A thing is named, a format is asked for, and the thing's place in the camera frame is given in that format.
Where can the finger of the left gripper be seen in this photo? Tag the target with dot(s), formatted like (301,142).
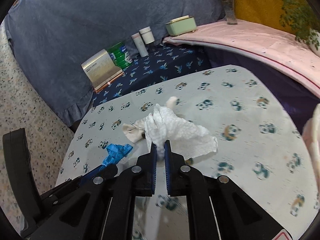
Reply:
(99,174)

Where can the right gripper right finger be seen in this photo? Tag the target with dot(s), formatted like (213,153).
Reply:
(175,171)

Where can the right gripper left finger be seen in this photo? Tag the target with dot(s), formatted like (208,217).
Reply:
(144,173)

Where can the white tissue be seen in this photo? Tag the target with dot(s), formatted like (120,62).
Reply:
(186,138)

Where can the blue wrapper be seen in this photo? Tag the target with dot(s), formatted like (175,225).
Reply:
(116,153)

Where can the white trash bag bin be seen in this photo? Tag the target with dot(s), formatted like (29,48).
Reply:
(311,138)

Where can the panda print tablecloth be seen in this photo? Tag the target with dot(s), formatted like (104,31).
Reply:
(224,121)

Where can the gold beige book box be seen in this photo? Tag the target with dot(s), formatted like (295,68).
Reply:
(101,70)

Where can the navy floral cloth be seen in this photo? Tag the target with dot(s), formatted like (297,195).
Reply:
(167,62)

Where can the white slim bottle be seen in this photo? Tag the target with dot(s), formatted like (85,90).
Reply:
(137,39)

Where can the green white carton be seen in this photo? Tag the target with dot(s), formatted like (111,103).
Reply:
(120,55)

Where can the white jar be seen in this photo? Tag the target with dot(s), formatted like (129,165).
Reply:
(147,35)

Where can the mint green tissue box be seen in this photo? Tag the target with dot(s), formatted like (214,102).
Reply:
(181,25)

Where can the blue grey blanket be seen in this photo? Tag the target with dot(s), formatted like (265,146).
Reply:
(50,39)

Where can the pink bed sheet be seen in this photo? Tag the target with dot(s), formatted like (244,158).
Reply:
(273,47)

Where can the white pot green plant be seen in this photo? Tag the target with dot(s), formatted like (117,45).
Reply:
(302,20)

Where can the yellow mustard wall cloth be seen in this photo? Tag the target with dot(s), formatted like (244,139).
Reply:
(266,12)

